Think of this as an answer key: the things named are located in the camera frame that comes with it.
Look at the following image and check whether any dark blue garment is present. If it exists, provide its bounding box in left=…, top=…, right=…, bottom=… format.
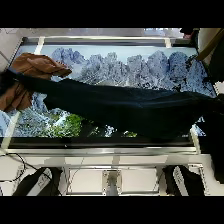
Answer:
left=0, top=69, right=224, bottom=142

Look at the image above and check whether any brown garment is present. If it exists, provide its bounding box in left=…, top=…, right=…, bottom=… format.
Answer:
left=0, top=52, right=73, bottom=113

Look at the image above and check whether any silver frame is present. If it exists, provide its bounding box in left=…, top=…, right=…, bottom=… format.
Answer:
left=0, top=145, right=214, bottom=197

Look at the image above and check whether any black cable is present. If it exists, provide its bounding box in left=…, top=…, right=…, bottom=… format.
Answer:
left=0, top=152, right=28, bottom=183

